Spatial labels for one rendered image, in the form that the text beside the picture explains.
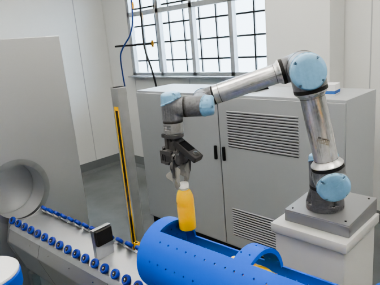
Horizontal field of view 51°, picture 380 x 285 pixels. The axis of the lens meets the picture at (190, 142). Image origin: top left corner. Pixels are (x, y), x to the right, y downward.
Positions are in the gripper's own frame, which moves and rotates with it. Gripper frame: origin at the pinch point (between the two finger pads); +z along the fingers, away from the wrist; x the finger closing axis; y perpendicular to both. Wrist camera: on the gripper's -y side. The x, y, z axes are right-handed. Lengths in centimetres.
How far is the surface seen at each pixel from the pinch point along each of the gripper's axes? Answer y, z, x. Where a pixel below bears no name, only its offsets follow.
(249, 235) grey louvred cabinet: 76, 114, -151
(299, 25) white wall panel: 78, -53, -250
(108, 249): 51, 43, 4
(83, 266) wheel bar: 54, 45, 17
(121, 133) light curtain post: 66, -8, -25
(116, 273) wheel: 29, 41, 16
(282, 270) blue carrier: -37.1, 28.0, -8.0
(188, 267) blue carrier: -15.9, 20.8, 17.5
